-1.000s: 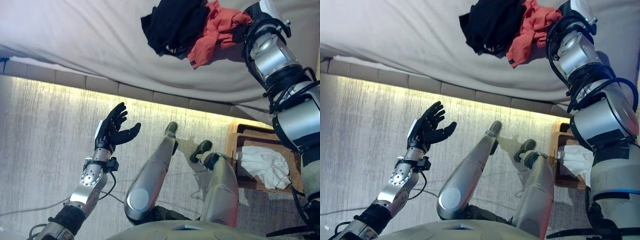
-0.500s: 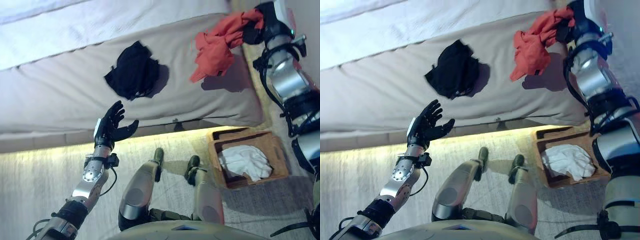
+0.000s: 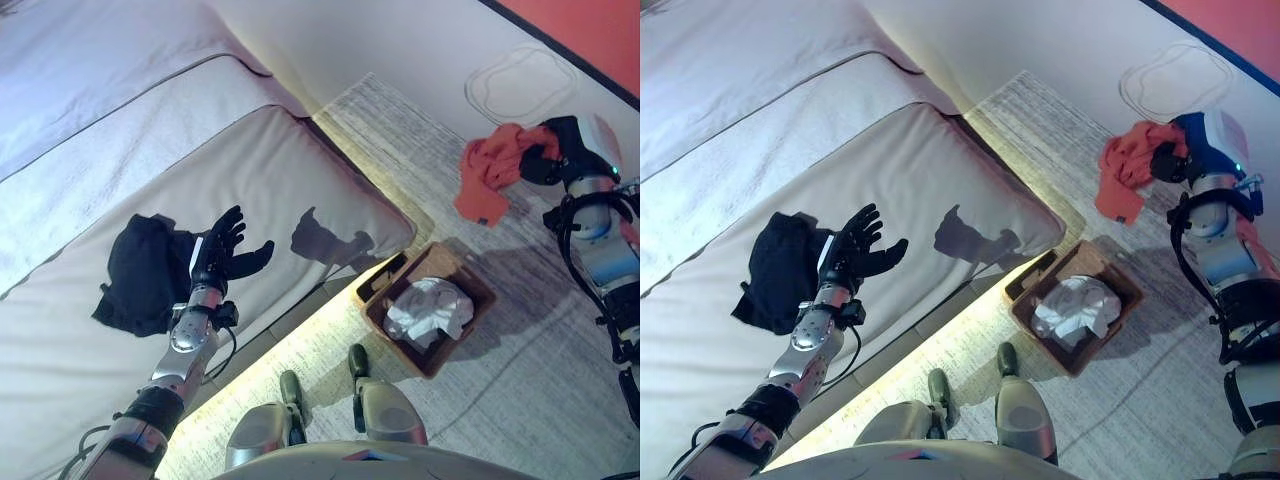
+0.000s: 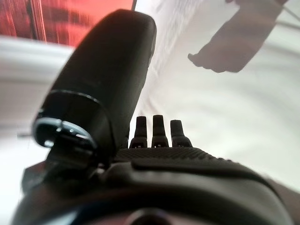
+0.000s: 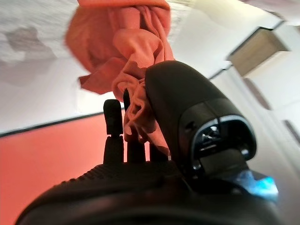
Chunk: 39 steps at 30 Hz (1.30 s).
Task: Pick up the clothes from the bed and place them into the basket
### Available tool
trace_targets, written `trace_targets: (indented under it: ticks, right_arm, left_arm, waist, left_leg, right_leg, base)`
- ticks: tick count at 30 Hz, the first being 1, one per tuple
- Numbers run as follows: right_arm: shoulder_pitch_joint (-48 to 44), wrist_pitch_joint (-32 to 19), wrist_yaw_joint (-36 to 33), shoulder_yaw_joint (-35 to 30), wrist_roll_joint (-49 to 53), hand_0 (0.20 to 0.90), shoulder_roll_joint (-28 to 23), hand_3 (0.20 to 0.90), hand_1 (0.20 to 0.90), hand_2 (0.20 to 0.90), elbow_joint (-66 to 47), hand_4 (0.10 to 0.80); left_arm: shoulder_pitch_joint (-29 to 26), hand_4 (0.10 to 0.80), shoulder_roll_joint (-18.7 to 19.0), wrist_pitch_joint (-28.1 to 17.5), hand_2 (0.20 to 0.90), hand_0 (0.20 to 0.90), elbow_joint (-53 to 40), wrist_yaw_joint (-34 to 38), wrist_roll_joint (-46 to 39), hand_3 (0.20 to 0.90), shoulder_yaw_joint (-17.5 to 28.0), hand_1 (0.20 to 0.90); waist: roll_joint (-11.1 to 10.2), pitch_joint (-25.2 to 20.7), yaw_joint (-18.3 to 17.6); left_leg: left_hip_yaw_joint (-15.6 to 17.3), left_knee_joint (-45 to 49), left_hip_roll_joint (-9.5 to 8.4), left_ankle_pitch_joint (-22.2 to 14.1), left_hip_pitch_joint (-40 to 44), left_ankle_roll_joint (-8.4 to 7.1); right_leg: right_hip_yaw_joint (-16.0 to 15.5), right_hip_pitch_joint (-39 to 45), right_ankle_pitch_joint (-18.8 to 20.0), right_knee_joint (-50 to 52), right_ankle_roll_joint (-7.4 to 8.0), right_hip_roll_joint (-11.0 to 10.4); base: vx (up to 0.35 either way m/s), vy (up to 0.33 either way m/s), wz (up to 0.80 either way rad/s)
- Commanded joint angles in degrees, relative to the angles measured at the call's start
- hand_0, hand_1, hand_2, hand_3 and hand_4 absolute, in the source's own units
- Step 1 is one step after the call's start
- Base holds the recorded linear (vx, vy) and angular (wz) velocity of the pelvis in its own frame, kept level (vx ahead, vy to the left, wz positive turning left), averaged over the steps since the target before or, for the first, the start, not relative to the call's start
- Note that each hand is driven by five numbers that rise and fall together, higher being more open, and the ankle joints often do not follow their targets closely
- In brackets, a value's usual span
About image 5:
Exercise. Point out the red garment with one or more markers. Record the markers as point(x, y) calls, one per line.
point(117, 42)

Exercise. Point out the grey patterned rug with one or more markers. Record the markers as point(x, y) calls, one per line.
point(30, 21)

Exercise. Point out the brown wooden nightstand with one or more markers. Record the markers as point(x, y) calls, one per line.
point(255, 54)

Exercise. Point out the white bed with beige cover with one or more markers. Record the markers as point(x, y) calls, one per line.
point(281, 9)

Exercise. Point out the red wall panel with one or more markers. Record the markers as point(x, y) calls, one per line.
point(47, 159)

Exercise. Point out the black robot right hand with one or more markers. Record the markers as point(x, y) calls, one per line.
point(182, 98)

